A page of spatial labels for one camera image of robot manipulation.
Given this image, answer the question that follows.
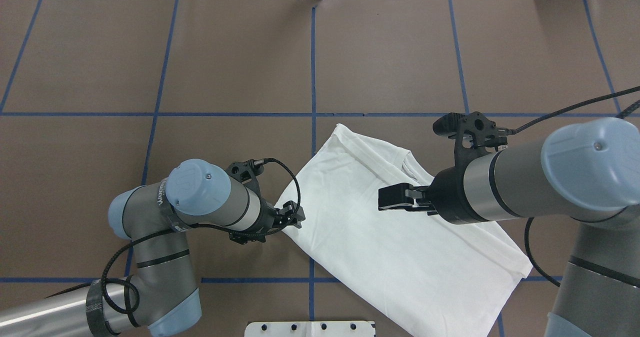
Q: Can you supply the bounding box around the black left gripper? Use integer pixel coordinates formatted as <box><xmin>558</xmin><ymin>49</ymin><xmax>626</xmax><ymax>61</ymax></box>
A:
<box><xmin>258</xmin><ymin>201</ymin><xmax>306</xmax><ymax>235</ymax></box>

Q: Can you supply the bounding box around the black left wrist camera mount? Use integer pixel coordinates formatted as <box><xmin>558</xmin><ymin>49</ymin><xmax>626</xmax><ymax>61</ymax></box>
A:
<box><xmin>225</xmin><ymin>159</ymin><xmax>266</xmax><ymax>196</ymax></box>

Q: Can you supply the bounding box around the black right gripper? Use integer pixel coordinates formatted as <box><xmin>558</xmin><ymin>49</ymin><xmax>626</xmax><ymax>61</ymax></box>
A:
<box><xmin>377</xmin><ymin>167</ymin><xmax>476</xmax><ymax>225</ymax></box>

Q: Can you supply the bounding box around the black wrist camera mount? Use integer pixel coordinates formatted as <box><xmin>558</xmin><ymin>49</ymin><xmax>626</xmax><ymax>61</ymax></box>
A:
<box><xmin>225</xmin><ymin>159</ymin><xmax>266</xmax><ymax>196</ymax></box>
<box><xmin>432</xmin><ymin>111</ymin><xmax>508</xmax><ymax>171</ymax></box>

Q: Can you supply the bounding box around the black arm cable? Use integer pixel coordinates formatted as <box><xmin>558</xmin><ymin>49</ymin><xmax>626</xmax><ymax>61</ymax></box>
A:
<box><xmin>100</xmin><ymin>158</ymin><xmax>302</xmax><ymax>315</ymax></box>
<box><xmin>505</xmin><ymin>86</ymin><xmax>640</xmax><ymax>288</ymax></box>

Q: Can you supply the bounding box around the white camera pole with base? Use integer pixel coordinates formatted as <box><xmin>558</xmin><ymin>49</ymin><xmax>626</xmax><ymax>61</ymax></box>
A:
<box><xmin>244</xmin><ymin>320</ymin><xmax>377</xmax><ymax>337</ymax></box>

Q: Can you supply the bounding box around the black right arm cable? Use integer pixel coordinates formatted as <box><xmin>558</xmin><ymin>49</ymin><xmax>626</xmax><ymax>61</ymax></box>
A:
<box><xmin>505</xmin><ymin>86</ymin><xmax>640</xmax><ymax>288</ymax></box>

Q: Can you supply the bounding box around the white long-sleeve printed shirt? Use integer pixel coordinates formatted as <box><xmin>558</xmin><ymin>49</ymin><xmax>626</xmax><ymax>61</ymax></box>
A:
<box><xmin>284</xmin><ymin>123</ymin><xmax>533</xmax><ymax>337</ymax></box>

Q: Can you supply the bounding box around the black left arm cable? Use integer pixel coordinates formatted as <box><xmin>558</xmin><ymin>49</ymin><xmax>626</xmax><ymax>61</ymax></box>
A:
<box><xmin>100</xmin><ymin>158</ymin><xmax>302</xmax><ymax>315</ymax></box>

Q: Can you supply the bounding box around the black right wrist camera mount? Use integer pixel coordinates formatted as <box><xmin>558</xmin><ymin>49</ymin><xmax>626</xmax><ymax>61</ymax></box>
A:
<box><xmin>432</xmin><ymin>111</ymin><xmax>508</xmax><ymax>171</ymax></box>

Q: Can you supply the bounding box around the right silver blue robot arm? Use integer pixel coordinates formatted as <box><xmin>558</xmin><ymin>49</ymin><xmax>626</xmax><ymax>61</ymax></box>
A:
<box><xmin>378</xmin><ymin>112</ymin><xmax>640</xmax><ymax>337</ymax></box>

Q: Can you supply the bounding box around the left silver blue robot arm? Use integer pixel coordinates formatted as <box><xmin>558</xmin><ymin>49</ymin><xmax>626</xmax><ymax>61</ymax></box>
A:
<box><xmin>1</xmin><ymin>158</ymin><xmax>306</xmax><ymax>337</ymax></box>

